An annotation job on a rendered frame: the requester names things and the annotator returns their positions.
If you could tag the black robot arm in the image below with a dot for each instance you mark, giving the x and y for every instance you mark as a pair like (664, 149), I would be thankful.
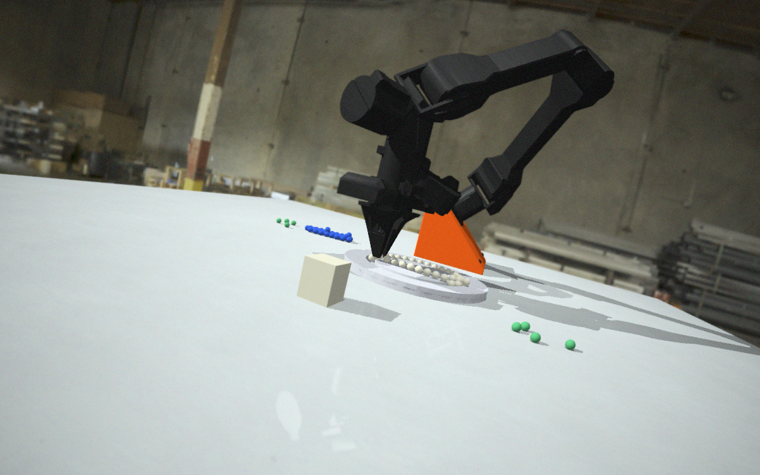
(460, 83)

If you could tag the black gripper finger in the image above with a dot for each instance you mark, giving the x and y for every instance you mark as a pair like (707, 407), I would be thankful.
(379, 221)
(397, 226)

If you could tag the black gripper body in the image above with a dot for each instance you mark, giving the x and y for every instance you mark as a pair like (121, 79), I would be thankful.
(397, 161)

